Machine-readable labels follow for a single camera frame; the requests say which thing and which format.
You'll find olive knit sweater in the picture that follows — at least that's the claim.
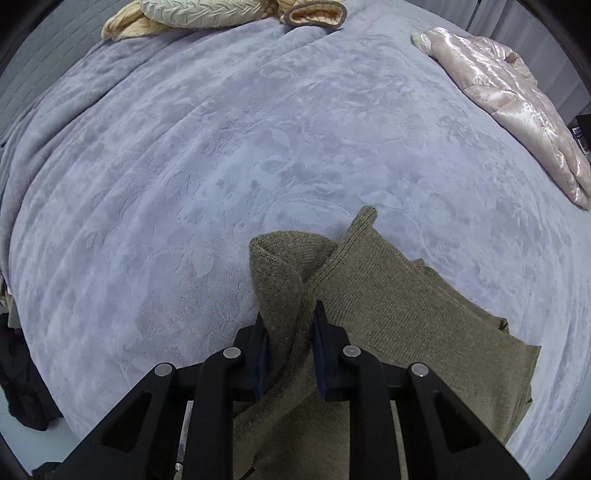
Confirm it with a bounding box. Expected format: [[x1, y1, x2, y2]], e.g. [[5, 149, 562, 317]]
[[231, 206, 542, 480]]

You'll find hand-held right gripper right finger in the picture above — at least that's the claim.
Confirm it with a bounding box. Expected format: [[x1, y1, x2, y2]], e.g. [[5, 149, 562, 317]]
[[313, 300, 532, 480]]

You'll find dark cloth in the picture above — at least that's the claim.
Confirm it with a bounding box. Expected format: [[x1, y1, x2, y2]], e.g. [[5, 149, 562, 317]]
[[0, 311, 65, 432]]

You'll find grey padded headboard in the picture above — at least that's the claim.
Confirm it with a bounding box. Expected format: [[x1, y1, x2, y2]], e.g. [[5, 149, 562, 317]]
[[0, 9, 121, 144]]

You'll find peach knitted garment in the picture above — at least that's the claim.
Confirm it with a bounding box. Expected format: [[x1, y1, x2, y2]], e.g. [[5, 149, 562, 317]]
[[100, 0, 348, 42]]

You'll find grey curtain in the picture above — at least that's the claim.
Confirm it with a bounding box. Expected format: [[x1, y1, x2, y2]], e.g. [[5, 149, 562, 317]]
[[455, 0, 591, 125]]

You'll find cream round pleated pillow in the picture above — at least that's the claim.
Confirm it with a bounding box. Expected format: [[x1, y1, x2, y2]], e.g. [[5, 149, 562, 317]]
[[139, 0, 280, 29]]

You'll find pink satin jacket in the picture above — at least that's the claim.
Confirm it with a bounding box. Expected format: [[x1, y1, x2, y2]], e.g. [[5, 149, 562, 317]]
[[411, 26, 591, 207]]

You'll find lavender plush blanket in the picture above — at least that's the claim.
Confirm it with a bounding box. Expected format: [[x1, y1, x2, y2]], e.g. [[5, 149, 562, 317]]
[[0, 0, 591, 467]]

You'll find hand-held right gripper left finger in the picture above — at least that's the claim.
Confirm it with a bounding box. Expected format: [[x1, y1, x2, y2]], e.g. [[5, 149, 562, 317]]
[[32, 314, 271, 480]]

